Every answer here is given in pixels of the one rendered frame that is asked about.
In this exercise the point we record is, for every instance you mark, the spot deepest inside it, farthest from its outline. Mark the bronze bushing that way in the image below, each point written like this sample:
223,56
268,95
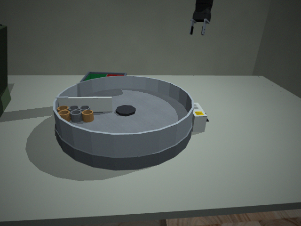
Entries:
65,114
62,108
87,116

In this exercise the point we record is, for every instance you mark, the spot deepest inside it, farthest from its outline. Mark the grey round turntable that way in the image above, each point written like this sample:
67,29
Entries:
139,122

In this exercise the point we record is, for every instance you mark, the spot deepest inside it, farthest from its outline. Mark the dark grey metal sleeve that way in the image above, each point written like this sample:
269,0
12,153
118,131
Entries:
84,107
76,116
74,107

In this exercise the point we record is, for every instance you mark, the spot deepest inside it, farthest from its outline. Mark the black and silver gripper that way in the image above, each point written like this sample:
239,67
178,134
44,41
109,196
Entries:
202,13

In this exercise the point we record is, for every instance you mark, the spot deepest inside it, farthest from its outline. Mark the red and green divided bin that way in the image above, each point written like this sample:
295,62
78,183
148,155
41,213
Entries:
93,75

